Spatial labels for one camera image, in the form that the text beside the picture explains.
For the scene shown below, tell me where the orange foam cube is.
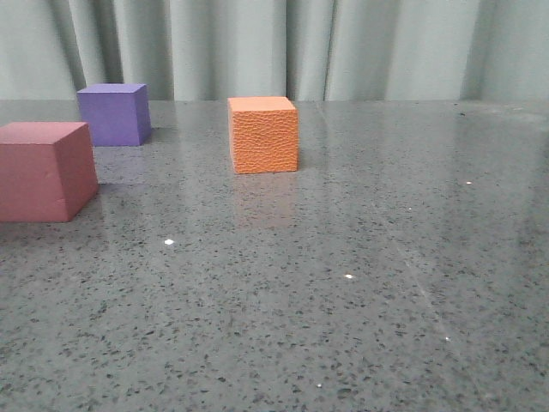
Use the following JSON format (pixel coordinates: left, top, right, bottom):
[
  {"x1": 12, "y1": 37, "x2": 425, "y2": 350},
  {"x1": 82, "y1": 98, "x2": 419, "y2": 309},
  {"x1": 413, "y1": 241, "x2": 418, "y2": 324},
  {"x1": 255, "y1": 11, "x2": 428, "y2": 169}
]
[{"x1": 227, "y1": 96, "x2": 299, "y2": 174}]

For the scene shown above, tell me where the purple foam cube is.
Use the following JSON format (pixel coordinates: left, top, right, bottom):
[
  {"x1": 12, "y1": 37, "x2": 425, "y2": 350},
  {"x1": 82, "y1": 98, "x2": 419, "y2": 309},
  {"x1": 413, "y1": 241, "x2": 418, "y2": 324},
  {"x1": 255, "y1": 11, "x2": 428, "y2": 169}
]
[{"x1": 77, "y1": 83, "x2": 152, "y2": 147}]

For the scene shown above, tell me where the pale green curtain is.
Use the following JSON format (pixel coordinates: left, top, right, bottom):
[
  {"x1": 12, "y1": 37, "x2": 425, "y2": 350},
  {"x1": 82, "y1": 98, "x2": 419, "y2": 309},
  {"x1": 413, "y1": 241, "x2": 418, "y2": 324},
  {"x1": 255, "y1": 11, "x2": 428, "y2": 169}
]
[{"x1": 1, "y1": 1, "x2": 548, "y2": 100}]

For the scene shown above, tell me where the pink foam cube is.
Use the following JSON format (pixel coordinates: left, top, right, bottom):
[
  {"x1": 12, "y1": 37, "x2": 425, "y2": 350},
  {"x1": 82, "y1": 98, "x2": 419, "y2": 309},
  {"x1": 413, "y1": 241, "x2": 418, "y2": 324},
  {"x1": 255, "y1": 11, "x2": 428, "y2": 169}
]
[{"x1": 1, "y1": 122, "x2": 99, "y2": 222}]

